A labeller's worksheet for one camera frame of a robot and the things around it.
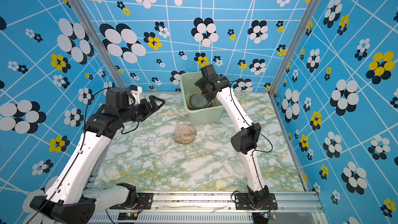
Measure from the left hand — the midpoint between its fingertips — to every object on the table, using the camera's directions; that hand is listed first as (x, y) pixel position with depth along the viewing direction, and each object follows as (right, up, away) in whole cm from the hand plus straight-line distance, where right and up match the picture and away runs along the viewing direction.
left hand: (161, 104), depth 68 cm
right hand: (+18, +9, +20) cm, 28 cm away
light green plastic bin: (+25, -6, +25) cm, 36 cm away
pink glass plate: (+7, -19, +30) cm, 36 cm away
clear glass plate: (+14, +3, +41) cm, 44 cm away
